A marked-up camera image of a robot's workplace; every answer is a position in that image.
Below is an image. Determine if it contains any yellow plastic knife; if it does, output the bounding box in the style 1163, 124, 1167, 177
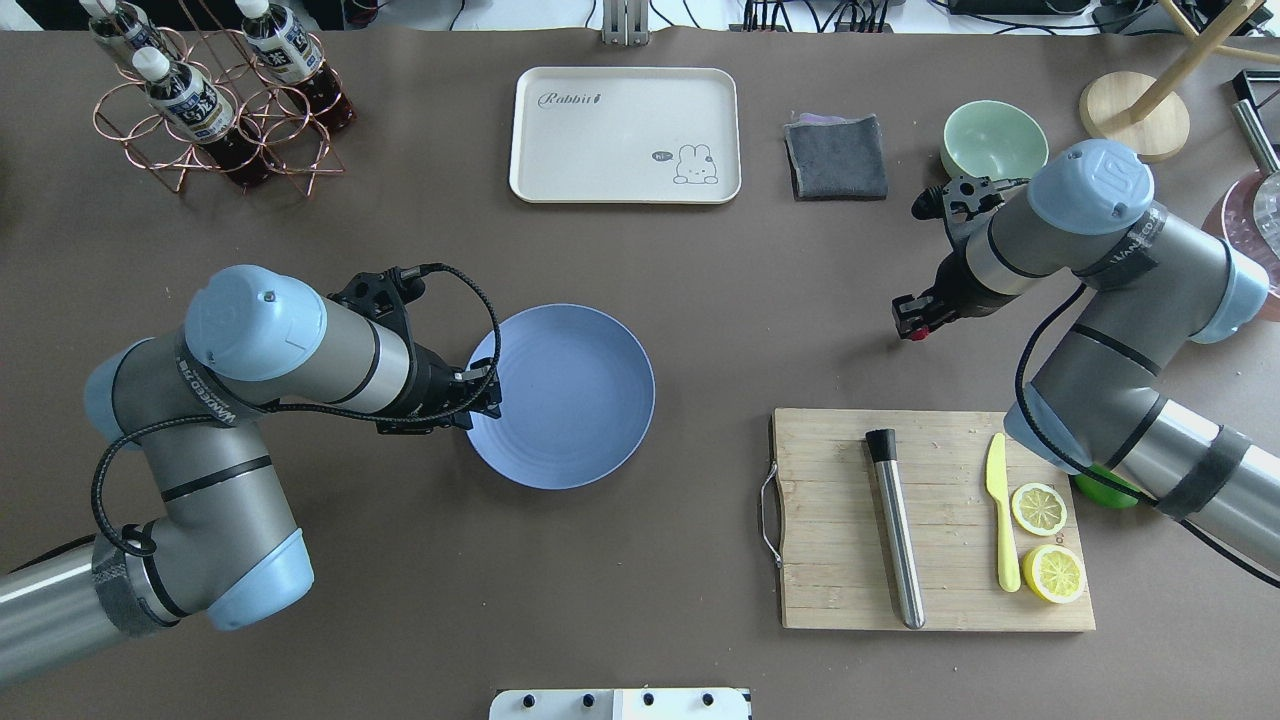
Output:
984, 432, 1021, 593

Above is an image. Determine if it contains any green lime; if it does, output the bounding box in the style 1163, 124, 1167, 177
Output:
1071, 464, 1146, 509

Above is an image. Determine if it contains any pink bowl of ice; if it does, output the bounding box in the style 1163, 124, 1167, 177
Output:
1201, 170, 1279, 323

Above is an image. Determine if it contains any grey folded cloth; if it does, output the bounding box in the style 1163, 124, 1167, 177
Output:
783, 113, 890, 201

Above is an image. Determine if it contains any metal ice scoop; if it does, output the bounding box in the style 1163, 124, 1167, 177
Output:
1233, 99, 1279, 258

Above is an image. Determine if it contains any wooden cutting board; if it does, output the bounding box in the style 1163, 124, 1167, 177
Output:
771, 407, 1094, 633

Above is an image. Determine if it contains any wooden cup tree stand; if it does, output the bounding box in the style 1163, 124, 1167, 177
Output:
1079, 1, 1279, 164

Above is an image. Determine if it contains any green ceramic bowl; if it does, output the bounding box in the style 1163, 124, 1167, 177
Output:
940, 100, 1050, 181

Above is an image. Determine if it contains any white camera mast base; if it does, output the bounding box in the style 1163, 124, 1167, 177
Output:
488, 687, 753, 719

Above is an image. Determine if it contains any blue round plate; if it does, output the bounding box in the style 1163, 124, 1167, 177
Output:
466, 304, 657, 489

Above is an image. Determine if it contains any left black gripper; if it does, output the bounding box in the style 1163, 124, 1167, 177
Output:
376, 346, 502, 436

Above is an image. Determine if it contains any lemon half slice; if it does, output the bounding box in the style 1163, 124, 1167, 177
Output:
1021, 544, 1085, 603
1010, 483, 1068, 537

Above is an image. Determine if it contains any cream rectangular tray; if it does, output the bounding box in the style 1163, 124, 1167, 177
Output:
508, 67, 742, 205

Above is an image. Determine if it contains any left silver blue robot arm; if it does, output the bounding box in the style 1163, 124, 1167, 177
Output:
1, 263, 500, 685

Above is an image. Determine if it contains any steel muddler black tip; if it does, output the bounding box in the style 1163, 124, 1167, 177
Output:
865, 428, 927, 630

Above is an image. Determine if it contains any copper wire bottle rack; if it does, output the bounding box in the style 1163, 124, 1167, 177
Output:
83, 1, 356, 193

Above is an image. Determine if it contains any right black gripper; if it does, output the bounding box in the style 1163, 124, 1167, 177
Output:
892, 251, 1011, 340

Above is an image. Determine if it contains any dark drink bottle white cap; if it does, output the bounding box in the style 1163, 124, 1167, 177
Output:
132, 47, 273, 188

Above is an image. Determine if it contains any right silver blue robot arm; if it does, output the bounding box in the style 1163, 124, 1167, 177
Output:
893, 138, 1279, 582

